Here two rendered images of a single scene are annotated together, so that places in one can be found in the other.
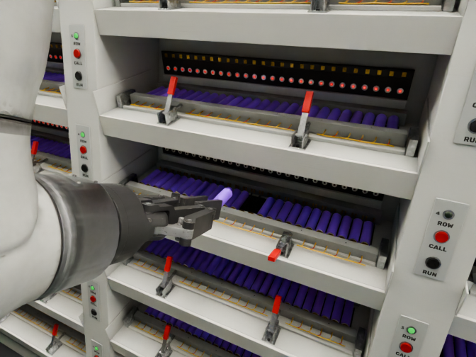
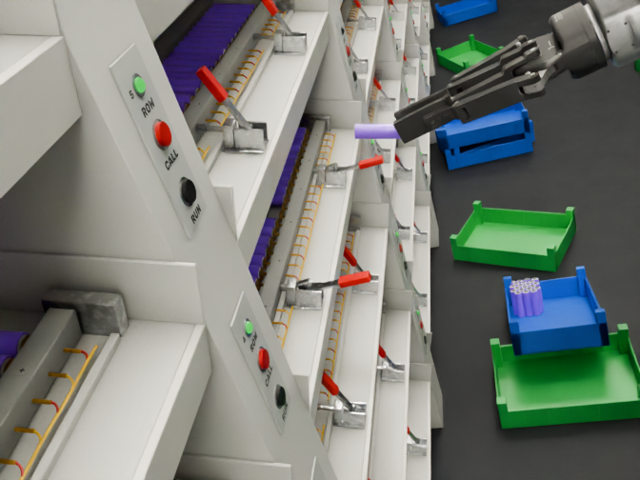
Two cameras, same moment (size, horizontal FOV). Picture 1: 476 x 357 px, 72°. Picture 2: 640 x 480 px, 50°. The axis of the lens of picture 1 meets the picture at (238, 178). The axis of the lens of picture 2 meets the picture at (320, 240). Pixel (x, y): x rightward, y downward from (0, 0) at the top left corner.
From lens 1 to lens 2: 1.03 m
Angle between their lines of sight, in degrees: 85
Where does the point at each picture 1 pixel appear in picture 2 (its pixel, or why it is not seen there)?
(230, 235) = (328, 224)
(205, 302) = (349, 361)
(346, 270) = (344, 147)
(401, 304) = not seen: hidden behind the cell
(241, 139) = (295, 81)
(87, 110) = (224, 258)
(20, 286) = not seen: outside the picture
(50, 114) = (182, 414)
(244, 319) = (357, 314)
